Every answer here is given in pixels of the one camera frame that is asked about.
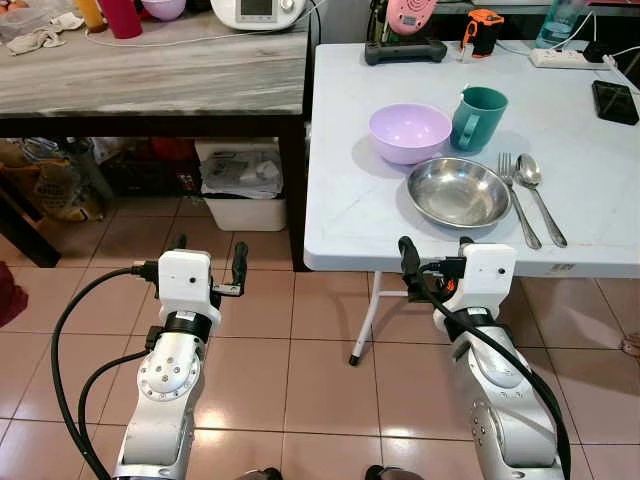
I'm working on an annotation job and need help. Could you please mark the stainless steel dish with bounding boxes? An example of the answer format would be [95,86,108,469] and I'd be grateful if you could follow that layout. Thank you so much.
[406,157,514,230]

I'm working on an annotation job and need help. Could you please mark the white storage bin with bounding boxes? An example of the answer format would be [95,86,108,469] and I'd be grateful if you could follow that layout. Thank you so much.
[195,140,289,233]

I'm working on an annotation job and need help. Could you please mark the steel fork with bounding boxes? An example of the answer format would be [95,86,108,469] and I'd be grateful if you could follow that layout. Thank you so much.
[497,152,543,251]

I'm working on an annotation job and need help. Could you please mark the steel spoon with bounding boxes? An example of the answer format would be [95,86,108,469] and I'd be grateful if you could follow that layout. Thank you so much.
[515,153,569,249]

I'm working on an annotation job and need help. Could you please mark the lilac plastic bowl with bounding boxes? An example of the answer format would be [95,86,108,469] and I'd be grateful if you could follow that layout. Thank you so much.
[369,103,453,166]

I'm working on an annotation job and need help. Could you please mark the teal plastic cup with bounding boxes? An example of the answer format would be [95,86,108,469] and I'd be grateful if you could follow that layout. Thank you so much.
[450,86,509,155]

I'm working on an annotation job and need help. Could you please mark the white folding table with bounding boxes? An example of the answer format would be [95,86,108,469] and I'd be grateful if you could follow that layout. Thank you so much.
[303,41,640,367]

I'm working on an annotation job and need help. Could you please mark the brown plastic bags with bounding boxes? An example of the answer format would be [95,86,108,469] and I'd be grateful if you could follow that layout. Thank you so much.
[0,138,107,223]

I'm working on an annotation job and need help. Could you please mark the dark table with marble top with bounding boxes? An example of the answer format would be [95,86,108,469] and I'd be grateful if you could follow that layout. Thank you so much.
[0,8,312,272]

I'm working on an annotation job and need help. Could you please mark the red object on floor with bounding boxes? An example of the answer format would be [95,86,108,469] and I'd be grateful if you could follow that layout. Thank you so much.
[0,261,30,330]

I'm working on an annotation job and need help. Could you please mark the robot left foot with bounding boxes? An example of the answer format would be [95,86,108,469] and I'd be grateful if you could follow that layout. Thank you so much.
[234,466,284,480]

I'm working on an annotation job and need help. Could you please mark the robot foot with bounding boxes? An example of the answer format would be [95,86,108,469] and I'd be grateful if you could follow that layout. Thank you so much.
[364,464,412,480]
[234,466,284,480]

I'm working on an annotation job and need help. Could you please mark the black device base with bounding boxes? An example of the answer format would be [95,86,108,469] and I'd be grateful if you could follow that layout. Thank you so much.
[364,37,449,67]

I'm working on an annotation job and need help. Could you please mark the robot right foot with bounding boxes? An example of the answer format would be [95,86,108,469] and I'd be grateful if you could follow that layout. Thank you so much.
[364,464,412,480]

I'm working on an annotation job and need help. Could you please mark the black smartphone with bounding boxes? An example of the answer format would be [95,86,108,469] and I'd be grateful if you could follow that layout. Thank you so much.
[592,80,640,127]

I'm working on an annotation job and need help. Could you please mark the white power strip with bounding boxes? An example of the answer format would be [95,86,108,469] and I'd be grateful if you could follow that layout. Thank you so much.
[529,47,607,70]

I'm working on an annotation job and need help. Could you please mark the orange and black tool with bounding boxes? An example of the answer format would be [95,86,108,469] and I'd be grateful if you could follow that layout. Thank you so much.
[461,9,505,60]

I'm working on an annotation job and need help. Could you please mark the red plastic cup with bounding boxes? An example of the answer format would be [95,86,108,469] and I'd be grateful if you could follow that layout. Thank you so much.
[97,0,144,40]

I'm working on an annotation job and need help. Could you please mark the pink round device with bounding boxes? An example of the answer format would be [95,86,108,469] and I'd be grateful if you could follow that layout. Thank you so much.
[386,0,433,40]

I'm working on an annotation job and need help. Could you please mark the small purple bowl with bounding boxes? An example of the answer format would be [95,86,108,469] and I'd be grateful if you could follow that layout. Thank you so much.
[140,0,188,22]

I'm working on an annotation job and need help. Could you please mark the blue water bottle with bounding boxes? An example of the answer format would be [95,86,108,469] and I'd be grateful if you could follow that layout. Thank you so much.
[535,0,590,50]

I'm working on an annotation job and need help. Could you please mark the white kitchen appliance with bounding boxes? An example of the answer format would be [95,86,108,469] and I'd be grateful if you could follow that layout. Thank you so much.
[210,0,320,33]

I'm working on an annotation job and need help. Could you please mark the orange plastic cup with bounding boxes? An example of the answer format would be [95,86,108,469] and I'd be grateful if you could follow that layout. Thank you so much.
[75,0,107,31]

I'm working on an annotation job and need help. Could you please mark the crumpled white cloth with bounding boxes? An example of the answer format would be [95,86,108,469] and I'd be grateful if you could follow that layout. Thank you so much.
[5,12,87,56]

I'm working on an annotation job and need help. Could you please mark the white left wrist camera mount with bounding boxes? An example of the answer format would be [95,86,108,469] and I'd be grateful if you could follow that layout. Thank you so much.
[157,249,215,320]

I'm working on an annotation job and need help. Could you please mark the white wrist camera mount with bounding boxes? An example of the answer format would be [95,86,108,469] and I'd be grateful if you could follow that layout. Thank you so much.
[157,249,215,320]
[461,242,518,312]

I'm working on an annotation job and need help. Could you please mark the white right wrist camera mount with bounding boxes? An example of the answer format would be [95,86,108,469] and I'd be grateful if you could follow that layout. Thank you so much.
[461,242,518,312]

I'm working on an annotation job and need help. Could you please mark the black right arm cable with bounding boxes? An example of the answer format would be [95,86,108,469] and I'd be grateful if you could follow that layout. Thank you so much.
[410,280,573,480]

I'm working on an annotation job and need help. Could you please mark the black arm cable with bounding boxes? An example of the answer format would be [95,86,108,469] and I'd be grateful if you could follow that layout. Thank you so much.
[410,280,573,480]
[50,260,163,480]

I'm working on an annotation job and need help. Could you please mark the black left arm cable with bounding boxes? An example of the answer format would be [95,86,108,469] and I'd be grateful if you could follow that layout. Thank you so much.
[50,260,163,480]

